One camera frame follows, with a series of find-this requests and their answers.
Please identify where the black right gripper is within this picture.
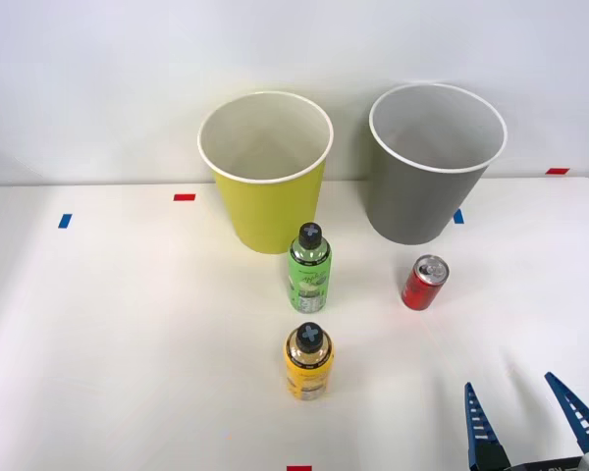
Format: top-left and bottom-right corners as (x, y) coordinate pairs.
(463, 371), (589, 471)

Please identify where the red drink can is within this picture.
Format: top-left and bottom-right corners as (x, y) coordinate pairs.
(401, 253), (451, 311)

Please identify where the yellow label plastic bottle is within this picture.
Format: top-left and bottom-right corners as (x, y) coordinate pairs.
(282, 322), (335, 402)

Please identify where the grey plastic waste bin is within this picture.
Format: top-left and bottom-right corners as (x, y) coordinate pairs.
(368, 81), (509, 245)

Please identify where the green label plastic bottle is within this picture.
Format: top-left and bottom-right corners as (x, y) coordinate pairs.
(287, 221), (333, 314)

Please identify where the yellow-green plastic waste bin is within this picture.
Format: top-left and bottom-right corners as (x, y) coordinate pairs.
(196, 89), (335, 255)

